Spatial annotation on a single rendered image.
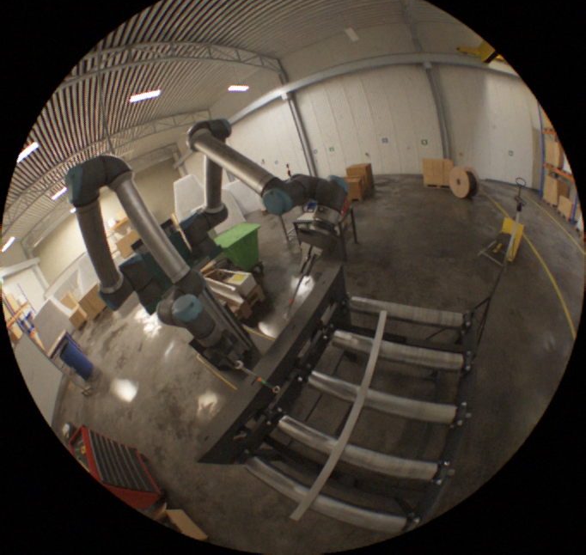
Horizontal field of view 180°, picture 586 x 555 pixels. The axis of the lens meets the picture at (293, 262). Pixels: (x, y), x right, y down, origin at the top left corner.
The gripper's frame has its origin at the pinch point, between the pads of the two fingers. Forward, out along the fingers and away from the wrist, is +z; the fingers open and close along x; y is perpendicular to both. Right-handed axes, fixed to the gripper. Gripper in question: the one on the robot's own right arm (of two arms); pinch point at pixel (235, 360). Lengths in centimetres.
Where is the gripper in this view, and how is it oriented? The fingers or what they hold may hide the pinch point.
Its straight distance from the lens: 79.2
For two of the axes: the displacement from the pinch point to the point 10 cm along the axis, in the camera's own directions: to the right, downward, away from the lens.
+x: -5.2, 5.8, -6.3
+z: 2.7, 8.1, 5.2
